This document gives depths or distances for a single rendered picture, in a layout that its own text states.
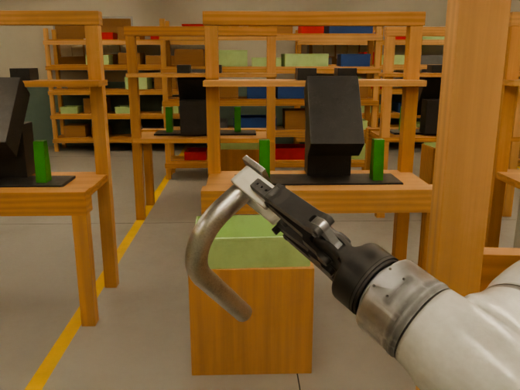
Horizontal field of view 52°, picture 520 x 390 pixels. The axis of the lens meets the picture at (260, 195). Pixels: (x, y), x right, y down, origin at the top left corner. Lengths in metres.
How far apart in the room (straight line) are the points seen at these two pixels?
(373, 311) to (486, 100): 0.62
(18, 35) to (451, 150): 10.69
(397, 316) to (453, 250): 0.61
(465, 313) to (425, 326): 0.04
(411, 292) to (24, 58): 11.03
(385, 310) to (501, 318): 0.10
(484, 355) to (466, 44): 0.68
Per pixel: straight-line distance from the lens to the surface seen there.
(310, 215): 0.58
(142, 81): 10.11
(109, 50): 10.89
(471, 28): 1.07
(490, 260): 1.26
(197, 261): 0.70
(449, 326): 0.52
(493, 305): 0.55
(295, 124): 7.67
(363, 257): 0.57
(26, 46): 11.38
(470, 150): 1.08
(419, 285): 0.54
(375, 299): 0.54
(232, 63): 7.56
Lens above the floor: 1.68
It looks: 14 degrees down
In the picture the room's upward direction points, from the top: straight up
